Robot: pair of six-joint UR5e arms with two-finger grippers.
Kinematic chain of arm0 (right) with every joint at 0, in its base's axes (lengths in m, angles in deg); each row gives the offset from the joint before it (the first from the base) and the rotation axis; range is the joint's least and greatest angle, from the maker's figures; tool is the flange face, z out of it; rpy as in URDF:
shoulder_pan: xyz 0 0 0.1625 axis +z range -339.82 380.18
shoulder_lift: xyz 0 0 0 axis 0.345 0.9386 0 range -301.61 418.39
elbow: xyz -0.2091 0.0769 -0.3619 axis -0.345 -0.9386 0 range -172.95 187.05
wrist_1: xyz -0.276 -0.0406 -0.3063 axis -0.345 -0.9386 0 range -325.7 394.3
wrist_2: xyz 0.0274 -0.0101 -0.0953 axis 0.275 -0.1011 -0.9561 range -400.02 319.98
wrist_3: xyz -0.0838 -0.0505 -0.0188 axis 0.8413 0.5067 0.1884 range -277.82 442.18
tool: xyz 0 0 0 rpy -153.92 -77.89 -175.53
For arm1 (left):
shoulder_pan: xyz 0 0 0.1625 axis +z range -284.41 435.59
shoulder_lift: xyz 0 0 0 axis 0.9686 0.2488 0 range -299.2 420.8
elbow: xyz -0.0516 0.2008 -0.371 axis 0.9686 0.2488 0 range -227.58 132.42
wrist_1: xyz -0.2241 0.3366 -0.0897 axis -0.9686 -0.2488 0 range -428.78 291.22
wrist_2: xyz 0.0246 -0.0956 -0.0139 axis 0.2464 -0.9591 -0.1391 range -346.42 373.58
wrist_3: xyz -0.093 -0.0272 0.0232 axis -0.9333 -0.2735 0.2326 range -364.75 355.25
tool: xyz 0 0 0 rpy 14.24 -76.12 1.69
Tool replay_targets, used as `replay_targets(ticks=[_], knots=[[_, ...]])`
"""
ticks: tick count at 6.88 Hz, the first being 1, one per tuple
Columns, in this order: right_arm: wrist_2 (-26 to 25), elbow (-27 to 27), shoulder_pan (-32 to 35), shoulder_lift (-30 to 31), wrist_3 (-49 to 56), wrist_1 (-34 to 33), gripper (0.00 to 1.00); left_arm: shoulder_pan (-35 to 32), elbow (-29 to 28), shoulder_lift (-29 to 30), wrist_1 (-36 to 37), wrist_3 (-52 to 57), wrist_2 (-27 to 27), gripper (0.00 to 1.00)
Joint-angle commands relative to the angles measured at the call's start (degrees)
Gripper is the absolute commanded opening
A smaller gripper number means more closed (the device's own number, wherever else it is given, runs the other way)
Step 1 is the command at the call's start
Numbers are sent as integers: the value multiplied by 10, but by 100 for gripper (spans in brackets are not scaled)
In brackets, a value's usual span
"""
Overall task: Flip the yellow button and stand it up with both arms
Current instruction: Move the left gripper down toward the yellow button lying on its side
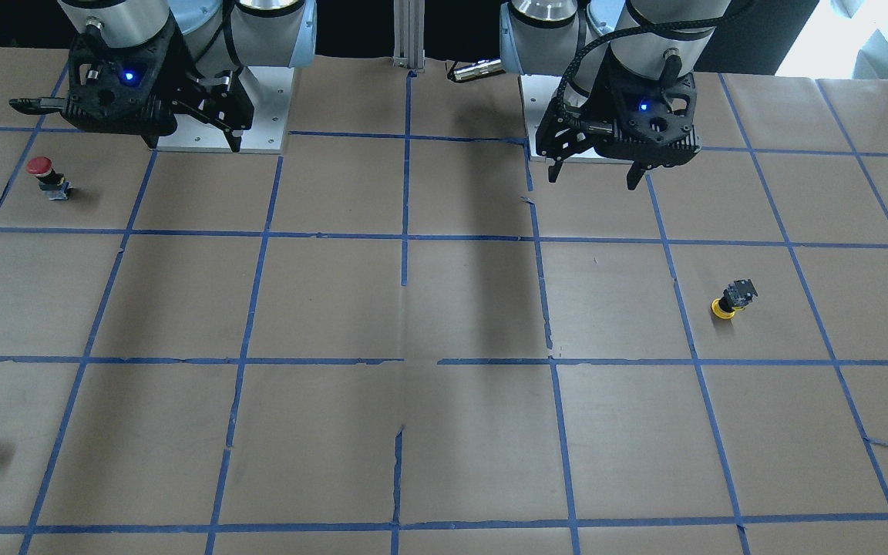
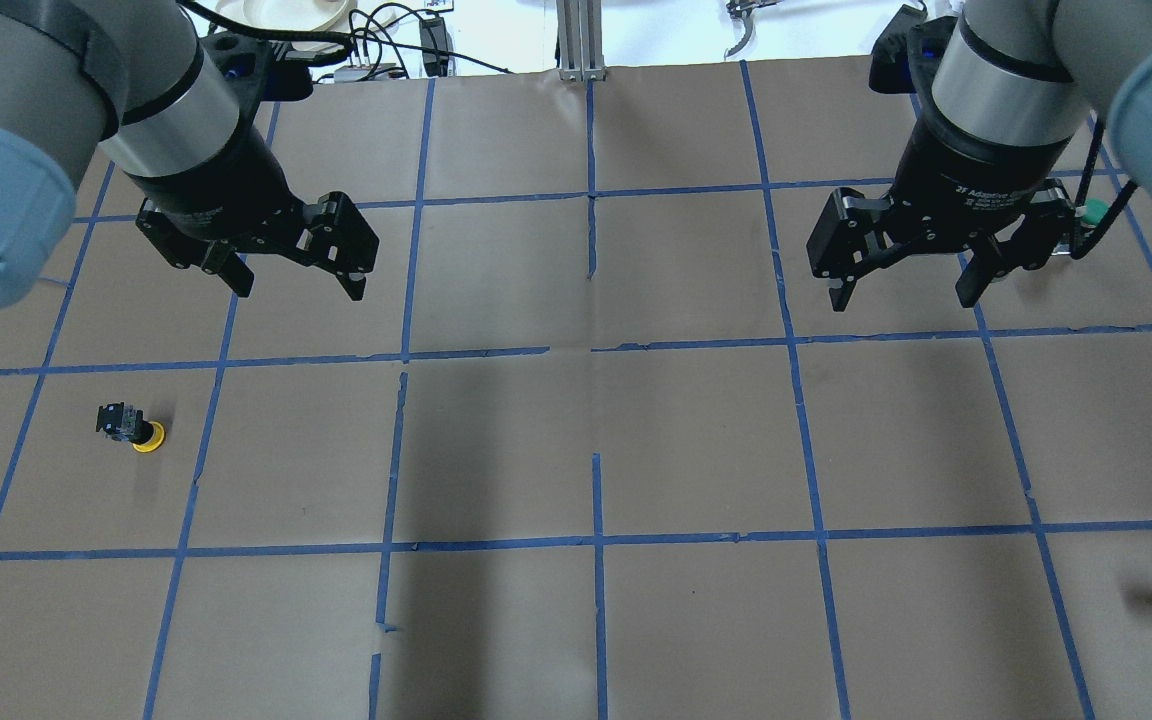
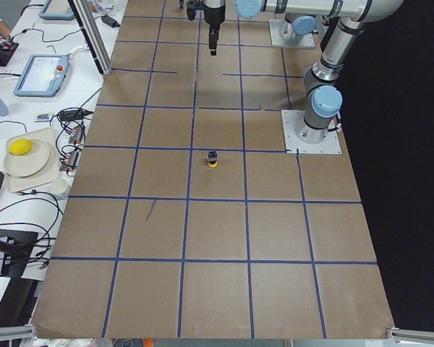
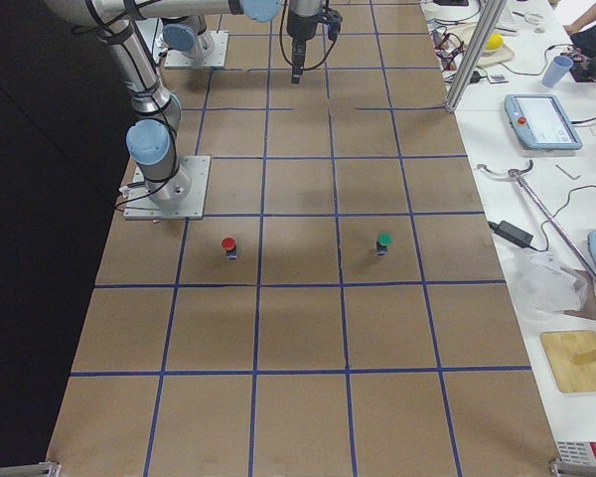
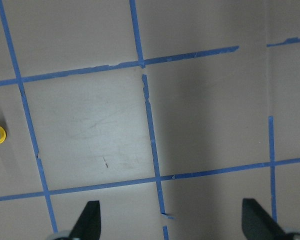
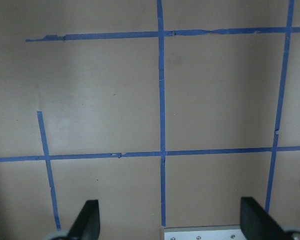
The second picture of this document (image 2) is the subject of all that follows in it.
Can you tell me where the black power adapter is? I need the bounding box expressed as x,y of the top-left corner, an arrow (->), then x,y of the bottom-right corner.
419,14 -> 450,77

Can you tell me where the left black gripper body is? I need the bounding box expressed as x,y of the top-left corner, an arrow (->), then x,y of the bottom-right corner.
128,128 -> 311,270

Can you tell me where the green push button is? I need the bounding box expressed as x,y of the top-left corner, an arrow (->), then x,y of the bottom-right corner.
1070,199 -> 1114,260

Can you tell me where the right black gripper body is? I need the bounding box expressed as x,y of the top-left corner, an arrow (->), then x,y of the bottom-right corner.
861,115 -> 1062,272

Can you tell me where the beige plate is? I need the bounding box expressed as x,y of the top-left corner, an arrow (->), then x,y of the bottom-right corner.
209,1 -> 357,32

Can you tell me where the yellow push button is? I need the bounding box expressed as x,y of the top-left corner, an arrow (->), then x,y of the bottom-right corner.
96,402 -> 166,454

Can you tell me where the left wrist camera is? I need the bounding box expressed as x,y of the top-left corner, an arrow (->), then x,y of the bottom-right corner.
200,31 -> 314,114

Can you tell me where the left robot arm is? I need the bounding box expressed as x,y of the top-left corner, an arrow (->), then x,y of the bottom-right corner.
0,1 -> 379,309

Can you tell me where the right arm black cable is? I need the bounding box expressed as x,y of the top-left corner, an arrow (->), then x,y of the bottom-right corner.
1071,109 -> 1142,262

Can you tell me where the aluminium frame post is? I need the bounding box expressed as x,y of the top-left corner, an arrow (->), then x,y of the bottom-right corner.
556,0 -> 605,82

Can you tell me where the beige tray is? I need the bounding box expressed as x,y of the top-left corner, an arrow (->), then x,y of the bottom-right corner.
177,1 -> 396,67

